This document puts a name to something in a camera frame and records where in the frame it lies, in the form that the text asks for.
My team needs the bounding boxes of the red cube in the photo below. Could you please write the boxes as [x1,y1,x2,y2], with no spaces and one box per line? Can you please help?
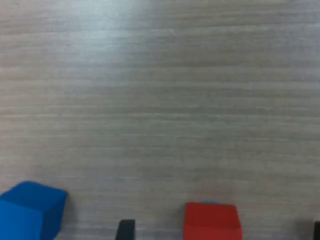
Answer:
[183,201,243,240]

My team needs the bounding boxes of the blue cube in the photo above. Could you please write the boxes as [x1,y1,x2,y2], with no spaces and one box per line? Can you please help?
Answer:
[0,181,68,240]

